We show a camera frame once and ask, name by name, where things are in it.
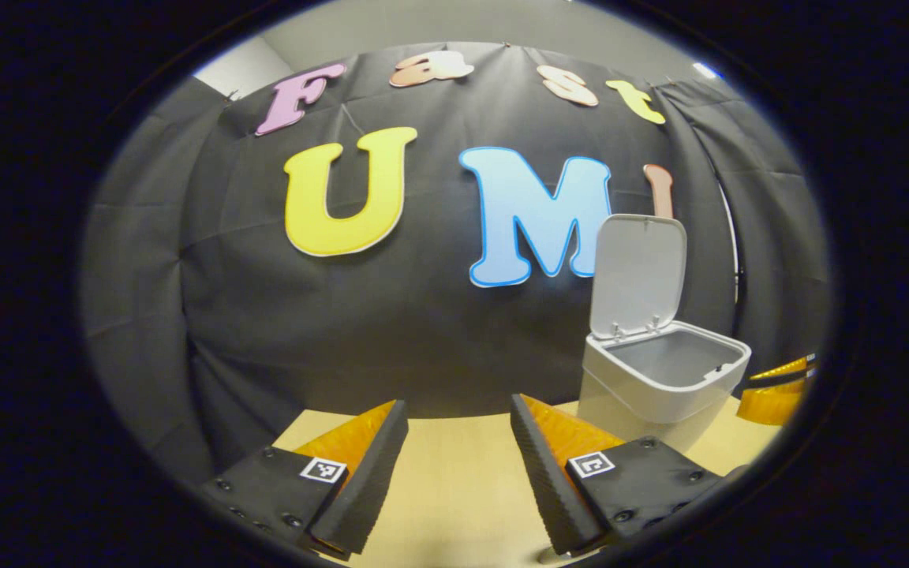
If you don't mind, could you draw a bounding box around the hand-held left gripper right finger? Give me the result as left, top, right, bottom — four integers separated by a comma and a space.
511, 394, 728, 556

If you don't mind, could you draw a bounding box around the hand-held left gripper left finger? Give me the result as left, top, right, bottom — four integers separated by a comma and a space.
200, 399, 410, 555

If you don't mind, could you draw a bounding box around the white desktop garbage bin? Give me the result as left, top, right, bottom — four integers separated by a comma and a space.
578, 214, 753, 454

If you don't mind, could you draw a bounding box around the wooden desktop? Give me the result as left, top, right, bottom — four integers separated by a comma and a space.
273, 394, 784, 568

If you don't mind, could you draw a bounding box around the black backdrop cloth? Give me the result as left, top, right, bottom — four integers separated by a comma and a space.
80, 41, 834, 490

